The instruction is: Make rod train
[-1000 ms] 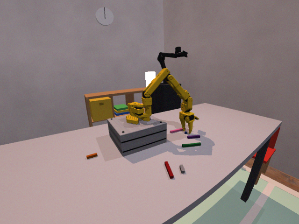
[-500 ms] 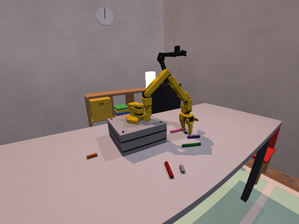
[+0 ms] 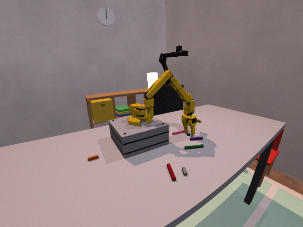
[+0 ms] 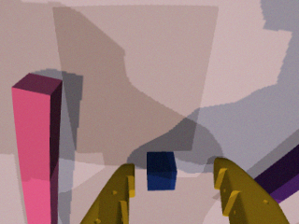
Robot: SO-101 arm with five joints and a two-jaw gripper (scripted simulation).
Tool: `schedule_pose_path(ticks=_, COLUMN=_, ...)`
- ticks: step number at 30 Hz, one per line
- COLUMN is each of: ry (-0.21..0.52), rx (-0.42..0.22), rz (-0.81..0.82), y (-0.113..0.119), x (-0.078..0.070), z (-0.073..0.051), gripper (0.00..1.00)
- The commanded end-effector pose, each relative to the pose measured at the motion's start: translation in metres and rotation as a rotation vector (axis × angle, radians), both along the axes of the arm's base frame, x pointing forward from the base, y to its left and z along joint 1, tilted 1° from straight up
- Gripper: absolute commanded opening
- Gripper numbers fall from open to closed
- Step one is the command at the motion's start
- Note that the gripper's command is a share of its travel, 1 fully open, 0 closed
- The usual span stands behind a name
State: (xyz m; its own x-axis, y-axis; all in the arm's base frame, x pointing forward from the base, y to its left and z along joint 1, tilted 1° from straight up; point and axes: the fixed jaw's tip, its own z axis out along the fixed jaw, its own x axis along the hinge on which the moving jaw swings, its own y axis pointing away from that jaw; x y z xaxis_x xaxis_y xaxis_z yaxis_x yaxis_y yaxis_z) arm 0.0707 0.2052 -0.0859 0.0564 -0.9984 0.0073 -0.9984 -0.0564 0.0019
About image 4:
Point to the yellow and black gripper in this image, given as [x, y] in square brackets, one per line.
[243, 200]

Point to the pink rod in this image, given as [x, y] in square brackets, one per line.
[37, 115]

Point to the purple rod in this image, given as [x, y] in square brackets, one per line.
[281, 180]

